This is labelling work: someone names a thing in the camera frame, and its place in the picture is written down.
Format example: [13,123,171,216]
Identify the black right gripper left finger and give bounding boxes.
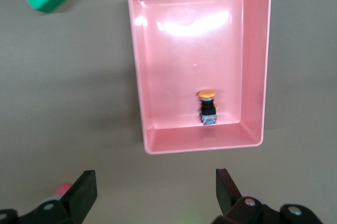
[0,170,98,224]

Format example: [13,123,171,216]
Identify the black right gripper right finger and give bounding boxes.
[210,168,325,224]

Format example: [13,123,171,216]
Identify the yellow-capped black push button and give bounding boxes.
[196,90,220,126]

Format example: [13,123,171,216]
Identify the pink foam cube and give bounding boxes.
[52,182,72,199]

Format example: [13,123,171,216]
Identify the brown table mat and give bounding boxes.
[0,0,337,224]

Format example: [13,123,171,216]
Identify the pink plastic tray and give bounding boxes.
[126,0,273,155]

